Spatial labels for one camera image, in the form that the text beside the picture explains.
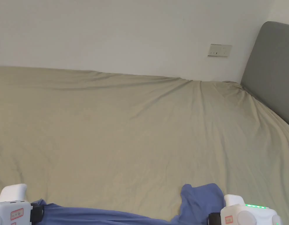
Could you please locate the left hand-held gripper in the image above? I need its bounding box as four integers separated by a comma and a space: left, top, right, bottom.
0, 184, 44, 225

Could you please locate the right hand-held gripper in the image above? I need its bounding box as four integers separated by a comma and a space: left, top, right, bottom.
208, 194, 282, 225

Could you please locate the blue shirt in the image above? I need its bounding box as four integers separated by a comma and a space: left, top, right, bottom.
29, 183, 225, 225

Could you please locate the bed with beige sheet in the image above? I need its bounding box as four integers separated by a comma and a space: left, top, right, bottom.
0, 66, 289, 225

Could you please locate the grey padded headboard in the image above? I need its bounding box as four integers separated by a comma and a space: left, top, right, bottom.
240, 21, 289, 130

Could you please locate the white wall switch panel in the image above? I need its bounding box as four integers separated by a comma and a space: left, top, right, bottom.
207, 44, 232, 57

